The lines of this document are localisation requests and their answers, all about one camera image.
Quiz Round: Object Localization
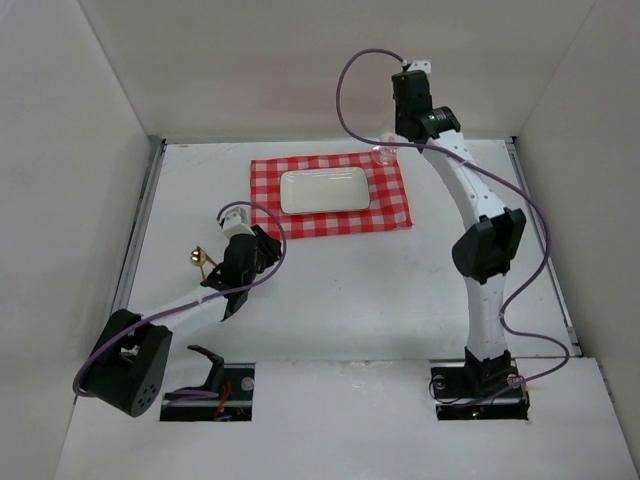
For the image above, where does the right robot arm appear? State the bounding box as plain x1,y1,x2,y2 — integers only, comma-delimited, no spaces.
392,67,526,399

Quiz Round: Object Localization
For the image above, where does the white rectangular plate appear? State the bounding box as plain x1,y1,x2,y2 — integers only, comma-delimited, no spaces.
279,167,371,215

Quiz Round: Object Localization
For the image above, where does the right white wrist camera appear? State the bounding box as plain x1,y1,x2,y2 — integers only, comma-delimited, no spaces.
405,60,432,75

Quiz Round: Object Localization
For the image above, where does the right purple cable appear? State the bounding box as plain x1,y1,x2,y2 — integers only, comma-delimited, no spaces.
337,48,572,407

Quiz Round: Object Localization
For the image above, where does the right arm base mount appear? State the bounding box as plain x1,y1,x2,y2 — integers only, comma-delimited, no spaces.
428,362,530,421

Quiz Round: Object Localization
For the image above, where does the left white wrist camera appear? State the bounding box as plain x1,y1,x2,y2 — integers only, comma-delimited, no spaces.
217,205,254,239

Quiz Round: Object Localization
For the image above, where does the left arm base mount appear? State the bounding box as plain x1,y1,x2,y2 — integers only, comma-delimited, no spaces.
159,345,256,423

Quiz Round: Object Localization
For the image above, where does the clear wine glass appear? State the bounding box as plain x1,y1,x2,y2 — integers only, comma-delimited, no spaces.
371,132,398,167

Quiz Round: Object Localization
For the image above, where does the gold spoon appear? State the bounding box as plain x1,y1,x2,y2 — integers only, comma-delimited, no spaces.
189,246,217,280

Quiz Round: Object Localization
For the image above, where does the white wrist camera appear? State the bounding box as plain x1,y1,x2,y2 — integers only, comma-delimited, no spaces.
405,60,432,75
217,205,254,239

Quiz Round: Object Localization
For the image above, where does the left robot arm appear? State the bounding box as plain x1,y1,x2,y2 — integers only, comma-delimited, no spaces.
72,225,287,418

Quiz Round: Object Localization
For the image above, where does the red white checkered cloth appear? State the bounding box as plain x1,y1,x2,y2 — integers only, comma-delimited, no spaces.
250,151,412,240

